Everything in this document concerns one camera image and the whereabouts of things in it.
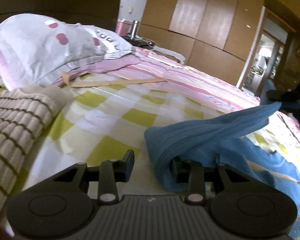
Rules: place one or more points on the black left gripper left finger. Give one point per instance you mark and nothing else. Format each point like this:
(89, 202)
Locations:
(112, 172)

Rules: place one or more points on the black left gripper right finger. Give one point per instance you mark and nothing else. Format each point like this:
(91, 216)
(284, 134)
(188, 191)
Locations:
(190, 173)

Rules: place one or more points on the blue striped knit sweater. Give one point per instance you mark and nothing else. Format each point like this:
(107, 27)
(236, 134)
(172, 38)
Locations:
(245, 140)

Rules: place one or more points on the dark wooden door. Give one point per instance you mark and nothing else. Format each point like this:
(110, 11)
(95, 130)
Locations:
(289, 70)

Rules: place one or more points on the yellow white checkered bedsheet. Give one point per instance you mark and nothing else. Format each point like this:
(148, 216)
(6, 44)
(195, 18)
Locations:
(101, 123)

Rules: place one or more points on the beige brown striped knit garment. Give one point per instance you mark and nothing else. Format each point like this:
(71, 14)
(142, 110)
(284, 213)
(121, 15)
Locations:
(24, 114)

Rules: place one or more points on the pink striped quilt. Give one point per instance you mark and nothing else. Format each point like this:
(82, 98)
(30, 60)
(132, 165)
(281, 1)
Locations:
(146, 65)

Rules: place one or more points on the wooden wardrobe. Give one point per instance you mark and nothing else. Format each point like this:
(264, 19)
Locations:
(215, 36)

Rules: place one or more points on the white folded cloth on nightstand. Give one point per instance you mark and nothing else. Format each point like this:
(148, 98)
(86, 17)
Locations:
(171, 53)

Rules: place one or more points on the pink storage box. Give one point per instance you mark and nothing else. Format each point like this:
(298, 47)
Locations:
(123, 27)

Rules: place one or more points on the grey pillow with pink dots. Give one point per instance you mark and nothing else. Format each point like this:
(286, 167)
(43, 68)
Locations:
(38, 49)

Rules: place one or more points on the silver metal thermos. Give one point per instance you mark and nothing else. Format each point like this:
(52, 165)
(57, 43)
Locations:
(134, 28)

